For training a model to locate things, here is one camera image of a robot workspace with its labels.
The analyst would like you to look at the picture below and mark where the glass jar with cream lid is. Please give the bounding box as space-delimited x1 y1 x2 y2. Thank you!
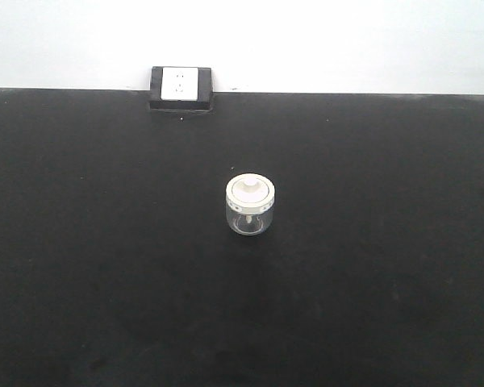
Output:
225 173 275 236

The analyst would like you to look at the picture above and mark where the white socket in black box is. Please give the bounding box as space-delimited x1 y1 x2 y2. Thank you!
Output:
148 66 214 112

